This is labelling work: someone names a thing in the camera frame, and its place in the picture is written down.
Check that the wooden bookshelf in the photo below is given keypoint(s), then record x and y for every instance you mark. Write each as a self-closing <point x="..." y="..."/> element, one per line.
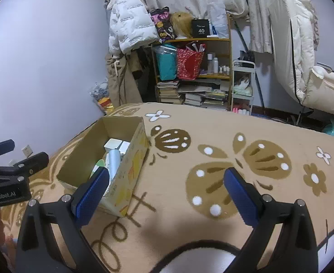
<point x="212" y="88"/>

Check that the stack of books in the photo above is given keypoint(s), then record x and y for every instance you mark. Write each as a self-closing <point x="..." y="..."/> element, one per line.
<point x="167" y="92"/>

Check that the beige hanging trousers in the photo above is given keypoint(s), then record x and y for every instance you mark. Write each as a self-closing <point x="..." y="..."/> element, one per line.
<point x="122" y="85"/>

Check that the beige butterfly pattern rug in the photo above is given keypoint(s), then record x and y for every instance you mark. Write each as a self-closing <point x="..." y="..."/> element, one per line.
<point x="181" y="218"/>

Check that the cardboard box with yellow print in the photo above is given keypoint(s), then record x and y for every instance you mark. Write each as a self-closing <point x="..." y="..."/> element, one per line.
<point x="90" y="149"/>

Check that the green oval card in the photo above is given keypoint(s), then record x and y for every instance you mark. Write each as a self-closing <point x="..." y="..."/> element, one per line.
<point x="99" y="164"/>

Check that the plastic bag of toys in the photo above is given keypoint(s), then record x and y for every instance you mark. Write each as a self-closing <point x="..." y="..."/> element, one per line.
<point x="101" y="97"/>

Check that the white small box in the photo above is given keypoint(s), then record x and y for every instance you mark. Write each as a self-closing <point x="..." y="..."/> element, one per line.
<point x="123" y="147"/>

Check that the white metal cart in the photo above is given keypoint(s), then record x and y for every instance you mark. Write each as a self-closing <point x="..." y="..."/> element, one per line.
<point x="243" y="78"/>

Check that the white power adapter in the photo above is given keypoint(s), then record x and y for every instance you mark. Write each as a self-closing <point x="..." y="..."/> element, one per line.
<point x="112" y="144"/>

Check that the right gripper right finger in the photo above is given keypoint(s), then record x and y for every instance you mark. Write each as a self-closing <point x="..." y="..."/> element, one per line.
<point x="295" y="249"/>

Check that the black gift box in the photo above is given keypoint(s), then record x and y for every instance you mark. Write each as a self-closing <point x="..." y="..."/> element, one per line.
<point x="200" y="28"/>

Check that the white folded mattress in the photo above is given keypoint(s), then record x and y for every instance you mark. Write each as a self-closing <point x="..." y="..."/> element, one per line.
<point x="292" y="33"/>

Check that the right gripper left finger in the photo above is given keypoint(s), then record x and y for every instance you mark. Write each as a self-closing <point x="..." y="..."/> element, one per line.
<point x="37" y="248"/>

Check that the red bag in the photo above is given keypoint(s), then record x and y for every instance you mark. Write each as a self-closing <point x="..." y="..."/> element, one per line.
<point x="189" y="60"/>

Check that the white puffer jacket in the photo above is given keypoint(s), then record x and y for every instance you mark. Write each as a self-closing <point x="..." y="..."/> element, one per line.
<point x="131" y="27"/>

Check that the light blue handheld device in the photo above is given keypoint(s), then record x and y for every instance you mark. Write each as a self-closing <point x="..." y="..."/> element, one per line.
<point x="113" y="160"/>

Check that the upper wall socket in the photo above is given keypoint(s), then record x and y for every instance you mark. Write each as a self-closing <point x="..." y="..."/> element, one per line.
<point x="27" y="151"/>

